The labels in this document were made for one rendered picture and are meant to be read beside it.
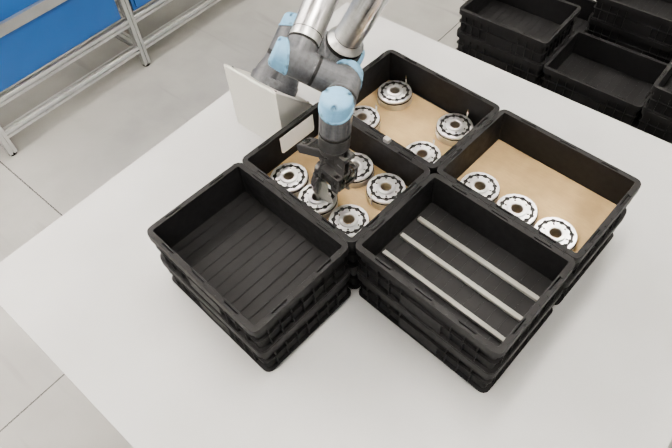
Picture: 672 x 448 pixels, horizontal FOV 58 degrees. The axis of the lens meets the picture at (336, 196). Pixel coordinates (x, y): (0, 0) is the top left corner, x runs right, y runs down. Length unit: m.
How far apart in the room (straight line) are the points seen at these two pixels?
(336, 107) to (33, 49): 2.08
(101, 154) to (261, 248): 1.72
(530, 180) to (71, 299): 1.26
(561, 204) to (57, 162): 2.34
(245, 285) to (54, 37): 1.98
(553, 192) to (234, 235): 0.83
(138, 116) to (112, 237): 1.48
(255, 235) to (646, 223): 1.06
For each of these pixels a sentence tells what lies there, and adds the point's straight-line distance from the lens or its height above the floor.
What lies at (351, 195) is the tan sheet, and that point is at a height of 0.83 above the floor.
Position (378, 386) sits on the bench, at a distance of 1.48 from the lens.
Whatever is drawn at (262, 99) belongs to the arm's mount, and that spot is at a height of 0.89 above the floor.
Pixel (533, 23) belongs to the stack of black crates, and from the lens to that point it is 2.79.
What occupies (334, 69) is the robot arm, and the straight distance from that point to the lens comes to 1.38.
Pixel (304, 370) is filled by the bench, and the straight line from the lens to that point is 1.50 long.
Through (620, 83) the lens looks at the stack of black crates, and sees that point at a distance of 2.75.
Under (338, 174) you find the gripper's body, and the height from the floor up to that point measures 0.99.
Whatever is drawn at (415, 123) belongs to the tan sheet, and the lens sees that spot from 1.78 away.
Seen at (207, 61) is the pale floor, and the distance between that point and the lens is 3.45.
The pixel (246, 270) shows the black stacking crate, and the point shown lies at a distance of 1.50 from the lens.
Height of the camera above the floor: 2.08
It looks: 51 degrees down
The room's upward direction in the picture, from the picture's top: 5 degrees counter-clockwise
